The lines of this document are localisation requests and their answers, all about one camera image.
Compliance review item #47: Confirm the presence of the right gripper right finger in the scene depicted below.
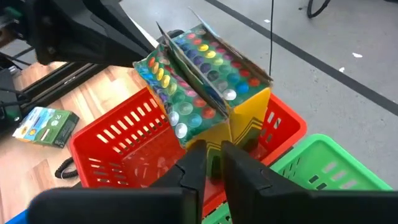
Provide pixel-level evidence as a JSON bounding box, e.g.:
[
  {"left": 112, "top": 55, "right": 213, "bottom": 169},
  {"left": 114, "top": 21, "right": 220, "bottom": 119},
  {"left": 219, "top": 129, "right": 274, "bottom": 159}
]
[{"left": 220, "top": 139, "right": 398, "bottom": 224}]

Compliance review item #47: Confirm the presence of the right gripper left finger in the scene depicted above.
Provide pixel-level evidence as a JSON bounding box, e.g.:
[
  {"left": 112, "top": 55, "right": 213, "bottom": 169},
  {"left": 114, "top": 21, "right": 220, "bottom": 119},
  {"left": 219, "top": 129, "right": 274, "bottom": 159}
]
[{"left": 27, "top": 139, "right": 208, "bottom": 224}]

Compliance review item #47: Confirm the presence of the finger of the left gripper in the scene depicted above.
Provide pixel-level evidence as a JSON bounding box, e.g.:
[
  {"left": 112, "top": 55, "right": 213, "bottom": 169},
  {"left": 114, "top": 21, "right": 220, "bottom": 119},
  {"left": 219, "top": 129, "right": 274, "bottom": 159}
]
[
  {"left": 26, "top": 0, "right": 147, "bottom": 68},
  {"left": 83, "top": 0, "right": 158, "bottom": 54}
]

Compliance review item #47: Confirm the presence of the red plastic basket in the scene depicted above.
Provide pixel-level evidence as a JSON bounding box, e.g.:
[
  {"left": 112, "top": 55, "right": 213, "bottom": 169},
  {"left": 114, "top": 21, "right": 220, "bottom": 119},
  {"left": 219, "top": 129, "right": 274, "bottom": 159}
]
[{"left": 68, "top": 86, "right": 308, "bottom": 218}]

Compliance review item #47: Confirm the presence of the green plastic basket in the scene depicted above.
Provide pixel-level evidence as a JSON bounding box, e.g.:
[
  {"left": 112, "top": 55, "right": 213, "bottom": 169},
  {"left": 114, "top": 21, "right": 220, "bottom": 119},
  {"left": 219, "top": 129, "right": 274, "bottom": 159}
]
[{"left": 201, "top": 133, "right": 393, "bottom": 224}]

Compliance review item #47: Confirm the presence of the blue plastic basket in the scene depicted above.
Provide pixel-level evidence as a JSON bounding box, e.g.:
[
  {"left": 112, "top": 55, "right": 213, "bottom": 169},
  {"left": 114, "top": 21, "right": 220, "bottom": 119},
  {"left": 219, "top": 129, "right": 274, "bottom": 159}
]
[{"left": 4, "top": 208, "right": 30, "bottom": 224}]

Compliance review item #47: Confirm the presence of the black coil keychain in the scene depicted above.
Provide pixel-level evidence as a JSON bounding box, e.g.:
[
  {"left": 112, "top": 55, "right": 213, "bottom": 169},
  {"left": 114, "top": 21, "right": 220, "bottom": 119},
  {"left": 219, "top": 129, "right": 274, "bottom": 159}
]
[{"left": 54, "top": 157, "right": 79, "bottom": 180}]

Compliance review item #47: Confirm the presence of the long black floor cable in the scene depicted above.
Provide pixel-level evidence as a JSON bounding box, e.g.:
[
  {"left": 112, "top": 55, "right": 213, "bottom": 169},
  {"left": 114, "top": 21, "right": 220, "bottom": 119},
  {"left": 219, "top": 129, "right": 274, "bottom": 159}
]
[{"left": 268, "top": 0, "right": 275, "bottom": 77}]

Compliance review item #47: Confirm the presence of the coiled black floor cable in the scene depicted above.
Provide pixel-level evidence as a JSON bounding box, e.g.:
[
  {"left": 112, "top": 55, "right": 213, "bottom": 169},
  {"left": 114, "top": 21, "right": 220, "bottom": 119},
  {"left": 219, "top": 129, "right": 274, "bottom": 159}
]
[{"left": 306, "top": 0, "right": 333, "bottom": 19}]

